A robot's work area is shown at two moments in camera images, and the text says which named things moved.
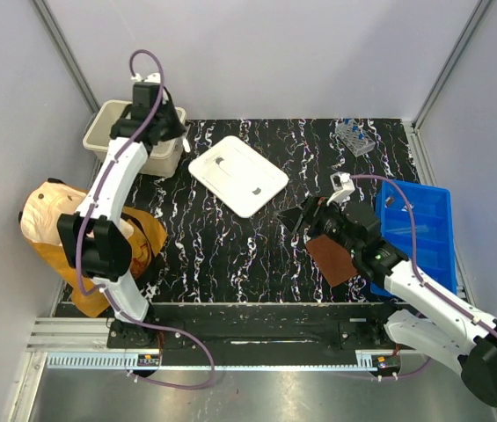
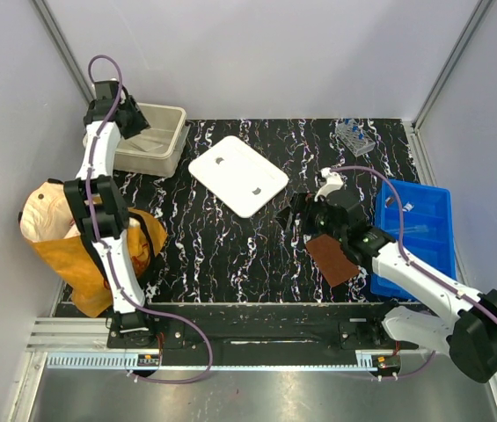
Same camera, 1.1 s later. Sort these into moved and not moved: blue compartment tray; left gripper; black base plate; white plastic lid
Moved: left gripper
Not moved: white plastic lid; black base plate; blue compartment tray
